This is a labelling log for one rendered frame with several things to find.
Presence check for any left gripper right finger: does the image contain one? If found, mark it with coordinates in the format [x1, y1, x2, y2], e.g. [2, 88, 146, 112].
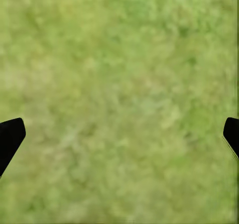
[223, 117, 239, 157]

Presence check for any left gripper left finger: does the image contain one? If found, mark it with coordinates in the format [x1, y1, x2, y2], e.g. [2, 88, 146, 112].
[0, 117, 26, 177]

